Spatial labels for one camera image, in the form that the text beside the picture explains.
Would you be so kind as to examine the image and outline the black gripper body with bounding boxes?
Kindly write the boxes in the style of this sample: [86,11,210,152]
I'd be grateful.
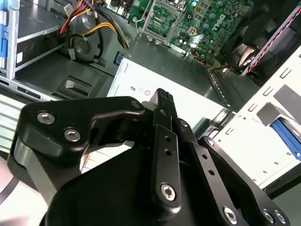
[41,148,225,226]

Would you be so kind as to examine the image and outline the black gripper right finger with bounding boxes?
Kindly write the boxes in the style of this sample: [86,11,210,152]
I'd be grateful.
[167,93,291,226]

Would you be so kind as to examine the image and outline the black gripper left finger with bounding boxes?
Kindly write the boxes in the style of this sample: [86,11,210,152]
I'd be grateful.
[7,88,182,214]

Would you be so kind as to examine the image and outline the hard disk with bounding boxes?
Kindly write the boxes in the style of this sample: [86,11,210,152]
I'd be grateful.
[269,117,301,163]

